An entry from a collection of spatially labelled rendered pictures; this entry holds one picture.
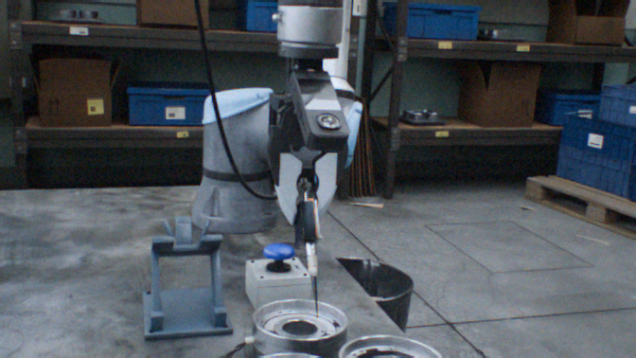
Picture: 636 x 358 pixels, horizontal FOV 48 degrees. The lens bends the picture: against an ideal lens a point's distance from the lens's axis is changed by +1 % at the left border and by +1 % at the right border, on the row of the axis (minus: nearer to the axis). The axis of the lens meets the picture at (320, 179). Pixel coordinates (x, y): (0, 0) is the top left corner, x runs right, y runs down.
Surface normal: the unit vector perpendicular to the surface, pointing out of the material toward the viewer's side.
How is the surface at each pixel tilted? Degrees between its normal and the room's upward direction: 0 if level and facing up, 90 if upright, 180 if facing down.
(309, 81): 32
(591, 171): 90
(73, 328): 0
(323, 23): 90
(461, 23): 90
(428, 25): 90
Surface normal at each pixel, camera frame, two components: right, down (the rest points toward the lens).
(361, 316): 0.05, -0.97
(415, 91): 0.30, 0.24
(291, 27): -0.56, 0.18
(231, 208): -0.01, -0.07
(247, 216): 0.40, -0.07
